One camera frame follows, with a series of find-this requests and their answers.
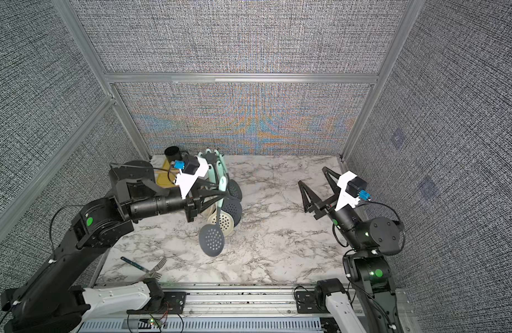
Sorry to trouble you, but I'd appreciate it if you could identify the grey utensil rack stand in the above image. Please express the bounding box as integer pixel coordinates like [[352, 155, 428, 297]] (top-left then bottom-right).
[[198, 148, 230, 193]]

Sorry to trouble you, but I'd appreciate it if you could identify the grey skimmer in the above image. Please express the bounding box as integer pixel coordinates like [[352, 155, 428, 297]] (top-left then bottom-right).
[[227, 179, 243, 201], [221, 198, 243, 227]]

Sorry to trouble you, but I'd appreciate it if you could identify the grey skimmer lone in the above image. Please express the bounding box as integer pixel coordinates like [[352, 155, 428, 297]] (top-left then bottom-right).
[[199, 176, 227, 258]]

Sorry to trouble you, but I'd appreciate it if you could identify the grey skimmer back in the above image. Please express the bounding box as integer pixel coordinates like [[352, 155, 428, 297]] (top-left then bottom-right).
[[227, 179, 243, 201]]

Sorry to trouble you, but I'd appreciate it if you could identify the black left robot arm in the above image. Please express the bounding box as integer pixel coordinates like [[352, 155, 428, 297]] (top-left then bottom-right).
[[1, 156, 231, 332]]

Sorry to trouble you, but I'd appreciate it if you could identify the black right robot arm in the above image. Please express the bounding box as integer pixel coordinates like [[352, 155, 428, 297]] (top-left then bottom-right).
[[298, 167, 405, 332]]

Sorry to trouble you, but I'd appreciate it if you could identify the yellow tray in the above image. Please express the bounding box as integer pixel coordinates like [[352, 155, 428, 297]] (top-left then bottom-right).
[[155, 160, 178, 188]]

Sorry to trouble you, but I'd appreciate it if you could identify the black mug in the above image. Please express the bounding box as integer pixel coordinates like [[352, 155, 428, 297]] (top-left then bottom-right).
[[164, 146, 182, 165]]

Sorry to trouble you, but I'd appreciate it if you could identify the metal fork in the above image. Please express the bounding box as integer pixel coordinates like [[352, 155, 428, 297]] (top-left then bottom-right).
[[120, 256, 167, 280]]

